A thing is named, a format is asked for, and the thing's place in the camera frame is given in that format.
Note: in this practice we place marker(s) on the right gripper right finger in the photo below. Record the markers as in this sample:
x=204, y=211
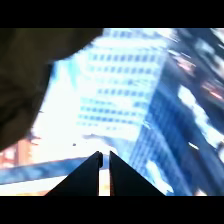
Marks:
x=128, y=180

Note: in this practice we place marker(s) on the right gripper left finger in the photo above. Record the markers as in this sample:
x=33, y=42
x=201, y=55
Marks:
x=85, y=180

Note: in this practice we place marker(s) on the brown garment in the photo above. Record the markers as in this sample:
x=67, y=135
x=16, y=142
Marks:
x=26, y=73

